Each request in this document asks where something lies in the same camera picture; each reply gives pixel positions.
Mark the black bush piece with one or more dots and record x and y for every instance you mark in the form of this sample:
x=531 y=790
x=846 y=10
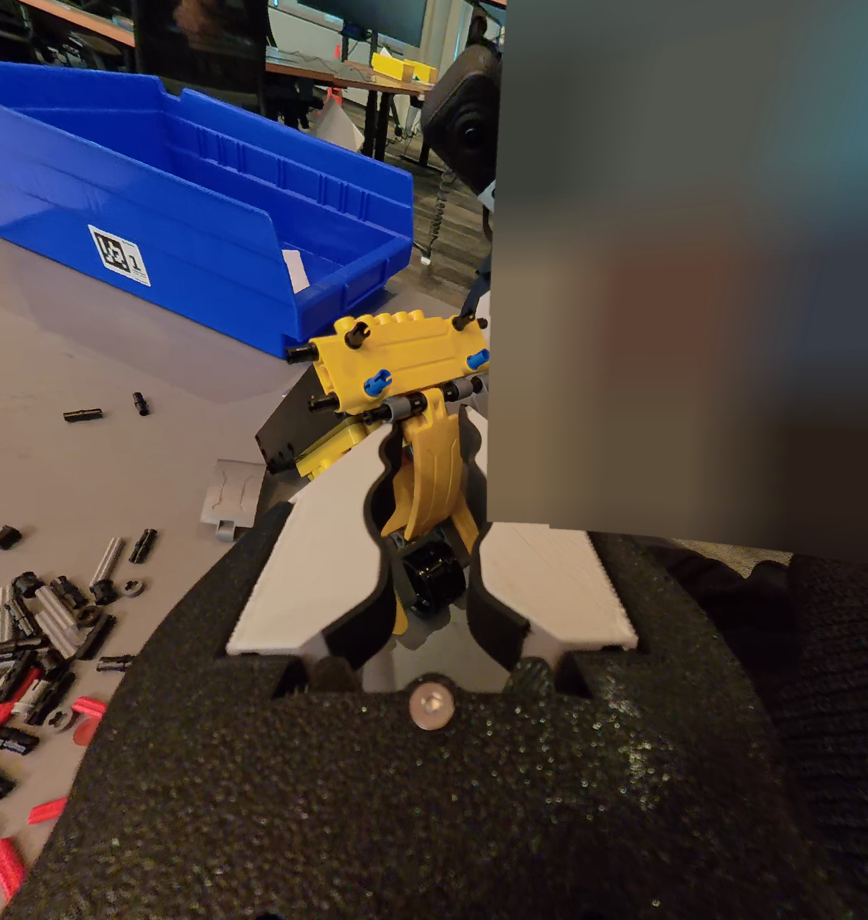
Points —
x=3 y=537

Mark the pile of small brick pins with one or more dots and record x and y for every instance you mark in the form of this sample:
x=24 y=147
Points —
x=46 y=625

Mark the person's dark clothing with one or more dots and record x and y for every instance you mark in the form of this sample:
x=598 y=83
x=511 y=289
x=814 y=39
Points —
x=836 y=683

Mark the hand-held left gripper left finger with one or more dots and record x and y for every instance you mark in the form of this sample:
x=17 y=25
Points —
x=312 y=575

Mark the wooden office desk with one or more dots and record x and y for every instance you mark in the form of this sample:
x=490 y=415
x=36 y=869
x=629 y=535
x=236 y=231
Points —
x=333 y=72

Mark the black connector pin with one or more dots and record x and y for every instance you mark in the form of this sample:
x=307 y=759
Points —
x=83 y=415
x=141 y=404

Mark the white flat panel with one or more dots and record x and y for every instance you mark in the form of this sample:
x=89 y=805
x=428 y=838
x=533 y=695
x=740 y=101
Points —
x=337 y=126

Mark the blue plastic storage bin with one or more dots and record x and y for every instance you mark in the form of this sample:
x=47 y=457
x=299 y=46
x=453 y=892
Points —
x=190 y=237

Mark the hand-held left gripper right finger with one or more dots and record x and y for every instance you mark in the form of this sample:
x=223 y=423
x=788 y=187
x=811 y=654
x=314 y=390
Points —
x=549 y=589

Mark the yellow storage bin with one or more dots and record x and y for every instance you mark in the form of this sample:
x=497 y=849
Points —
x=423 y=72
x=391 y=66

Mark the computer monitor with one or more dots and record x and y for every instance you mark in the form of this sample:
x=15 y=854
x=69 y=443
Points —
x=362 y=18

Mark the yellow toy brick vehicle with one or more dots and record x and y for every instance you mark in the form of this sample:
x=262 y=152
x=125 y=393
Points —
x=398 y=352

